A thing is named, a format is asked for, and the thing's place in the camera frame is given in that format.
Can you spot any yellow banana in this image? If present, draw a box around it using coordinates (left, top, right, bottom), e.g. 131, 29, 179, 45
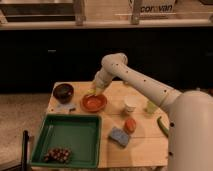
86, 89, 96, 97

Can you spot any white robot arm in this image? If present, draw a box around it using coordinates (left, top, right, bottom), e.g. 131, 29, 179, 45
93, 53, 213, 171

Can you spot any red bowl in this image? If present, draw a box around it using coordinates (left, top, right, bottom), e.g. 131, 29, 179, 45
80, 94, 107, 112

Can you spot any dark brown bowl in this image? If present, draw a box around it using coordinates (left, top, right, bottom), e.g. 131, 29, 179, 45
53, 83, 74, 104

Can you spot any white cup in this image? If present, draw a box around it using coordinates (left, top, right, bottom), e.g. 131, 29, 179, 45
124, 96, 137, 113

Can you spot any green plastic tray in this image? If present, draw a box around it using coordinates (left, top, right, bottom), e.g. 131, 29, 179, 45
30, 114, 102, 169

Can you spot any orange tomato toy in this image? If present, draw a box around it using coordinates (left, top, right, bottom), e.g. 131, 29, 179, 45
124, 118, 136, 133

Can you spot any blue sponge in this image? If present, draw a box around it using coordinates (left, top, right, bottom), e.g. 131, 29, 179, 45
109, 127, 130, 147

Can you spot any wooden table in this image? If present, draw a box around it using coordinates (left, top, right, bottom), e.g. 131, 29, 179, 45
45, 79, 171, 170

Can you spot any light green cup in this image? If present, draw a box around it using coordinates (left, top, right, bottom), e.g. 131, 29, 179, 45
145, 101, 158, 114

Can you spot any green cucumber toy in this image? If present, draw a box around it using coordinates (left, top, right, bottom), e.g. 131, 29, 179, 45
157, 116, 169, 138

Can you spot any bunch of red grapes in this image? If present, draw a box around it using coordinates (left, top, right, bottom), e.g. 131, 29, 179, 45
44, 148, 71, 163

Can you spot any black chair frame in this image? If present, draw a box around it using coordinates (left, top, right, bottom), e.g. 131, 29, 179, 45
0, 130, 30, 171

